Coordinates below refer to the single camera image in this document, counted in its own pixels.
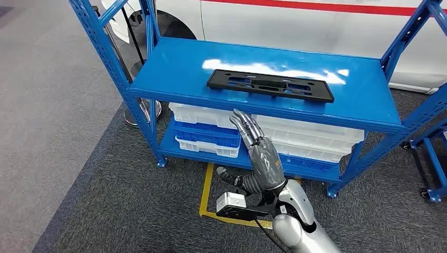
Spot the blue metal shelf rack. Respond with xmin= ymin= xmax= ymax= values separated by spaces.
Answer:
xmin=69 ymin=0 xmax=447 ymax=199

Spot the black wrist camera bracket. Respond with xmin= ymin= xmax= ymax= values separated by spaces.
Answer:
xmin=217 ymin=204 xmax=280 ymax=222

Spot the white car with red stripe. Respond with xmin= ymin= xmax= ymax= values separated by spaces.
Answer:
xmin=101 ymin=0 xmax=447 ymax=95

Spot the blue wheeled rack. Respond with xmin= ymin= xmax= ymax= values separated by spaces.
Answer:
xmin=401 ymin=118 xmax=447 ymax=203

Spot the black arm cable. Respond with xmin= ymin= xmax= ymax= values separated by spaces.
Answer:
xmin=254 ymin=219 xmax=289 ymax=253

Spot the chrome stanchion post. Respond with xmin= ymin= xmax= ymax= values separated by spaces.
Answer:
xmin=91 ymin=5 xmax=163 ymax=127

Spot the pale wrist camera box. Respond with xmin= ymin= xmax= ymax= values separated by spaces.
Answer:
xmin=216 ymin=192 xmax=249 ymax=215

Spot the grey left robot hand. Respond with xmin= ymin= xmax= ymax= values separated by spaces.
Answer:
xmin=216 ymin=109 xmax=287 ymax=195

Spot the black plastic panel part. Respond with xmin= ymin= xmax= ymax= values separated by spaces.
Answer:
xmin=207 ymin=69 xmax=335 ymax=104

